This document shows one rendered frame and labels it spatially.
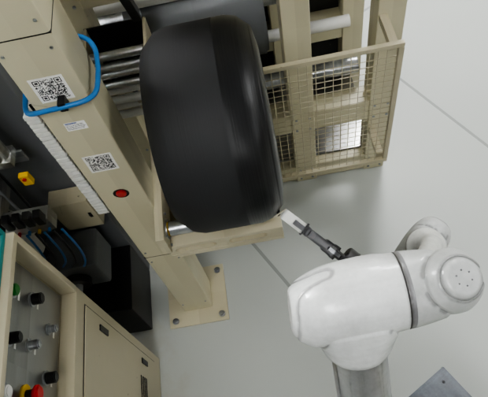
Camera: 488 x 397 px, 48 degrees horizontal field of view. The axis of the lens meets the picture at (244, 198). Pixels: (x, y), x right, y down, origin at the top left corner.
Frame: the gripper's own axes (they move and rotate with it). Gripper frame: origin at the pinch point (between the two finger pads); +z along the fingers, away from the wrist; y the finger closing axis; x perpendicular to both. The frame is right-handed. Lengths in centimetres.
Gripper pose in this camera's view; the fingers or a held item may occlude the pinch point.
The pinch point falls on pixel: (293, 220)
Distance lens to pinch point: 149.2
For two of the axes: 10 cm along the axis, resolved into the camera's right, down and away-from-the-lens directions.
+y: 0.5, 0.0, 10.0
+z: -8.0, -6.0, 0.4
